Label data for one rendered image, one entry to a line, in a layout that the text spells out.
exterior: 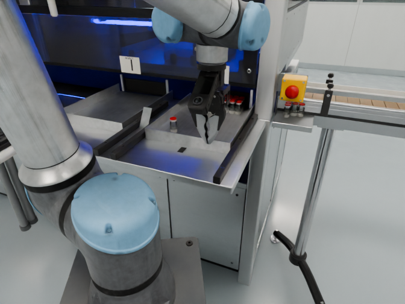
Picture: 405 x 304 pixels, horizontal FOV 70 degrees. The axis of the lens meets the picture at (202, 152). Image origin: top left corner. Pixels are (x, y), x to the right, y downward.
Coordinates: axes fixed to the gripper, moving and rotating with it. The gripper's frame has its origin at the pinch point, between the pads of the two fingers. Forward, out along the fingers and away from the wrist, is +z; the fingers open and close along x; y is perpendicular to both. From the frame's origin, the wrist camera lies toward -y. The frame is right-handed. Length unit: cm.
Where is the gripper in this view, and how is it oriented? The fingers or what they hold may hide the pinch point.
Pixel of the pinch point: (207, 140)
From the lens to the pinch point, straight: 76.9
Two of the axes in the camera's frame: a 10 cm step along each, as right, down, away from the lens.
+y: 3.7, -4.5, 8.1
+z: 0.0, 8.7, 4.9
